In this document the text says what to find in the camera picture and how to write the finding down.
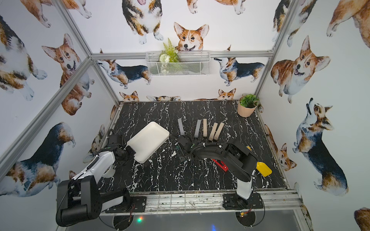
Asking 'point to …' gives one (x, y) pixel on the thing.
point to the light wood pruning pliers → (217, 134)
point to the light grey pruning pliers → (180, 126)
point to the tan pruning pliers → (204, 128)
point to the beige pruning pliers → (212, 134)
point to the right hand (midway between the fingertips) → (180, 154)
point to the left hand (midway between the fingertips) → (136, 151)
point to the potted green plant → (247, 104)
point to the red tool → (221, 164)
